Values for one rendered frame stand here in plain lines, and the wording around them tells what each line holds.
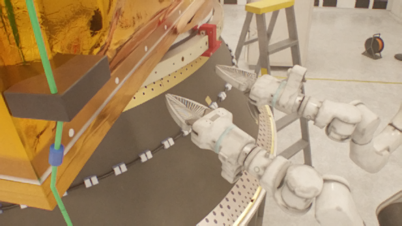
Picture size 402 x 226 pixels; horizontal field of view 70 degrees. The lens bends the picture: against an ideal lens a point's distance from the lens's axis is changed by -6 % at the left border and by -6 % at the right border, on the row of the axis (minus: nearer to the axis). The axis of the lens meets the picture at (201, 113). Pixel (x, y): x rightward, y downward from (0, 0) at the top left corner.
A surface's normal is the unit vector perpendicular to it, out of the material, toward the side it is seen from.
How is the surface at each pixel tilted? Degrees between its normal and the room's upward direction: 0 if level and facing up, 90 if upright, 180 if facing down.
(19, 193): 90
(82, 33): 91
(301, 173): 7
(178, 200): 62
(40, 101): 90
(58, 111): 90
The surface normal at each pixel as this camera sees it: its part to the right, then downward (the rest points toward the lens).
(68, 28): 0.96, 0.12
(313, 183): 0.15, -0.69
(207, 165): 0.69, -0.13
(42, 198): -0.18, 0.54
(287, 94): -0.39, 0.00
